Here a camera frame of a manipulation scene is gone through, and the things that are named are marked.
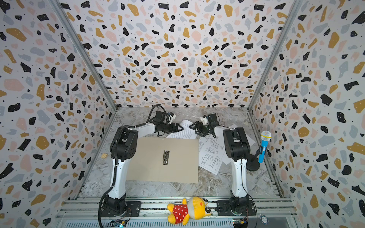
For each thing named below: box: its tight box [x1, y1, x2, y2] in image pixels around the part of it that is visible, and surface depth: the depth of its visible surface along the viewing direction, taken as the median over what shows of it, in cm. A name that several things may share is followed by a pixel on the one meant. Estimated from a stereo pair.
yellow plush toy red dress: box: [166, 196, 213, 226], surface depth 69 cm
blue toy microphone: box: [258, 130, 272, 164], surface depth 76 cm
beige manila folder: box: [126, 137, 200, 184], surface depth 91 cm
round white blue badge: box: [259, 214, 269, 225], surface depth 73 cm
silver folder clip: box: [162, 149, 170, 165], surface depth 94 cm
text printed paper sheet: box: [165, 119, 198, 140], surface depth 106 cm
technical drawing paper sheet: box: [198, 133, 225, 175], surface depth 97 cm
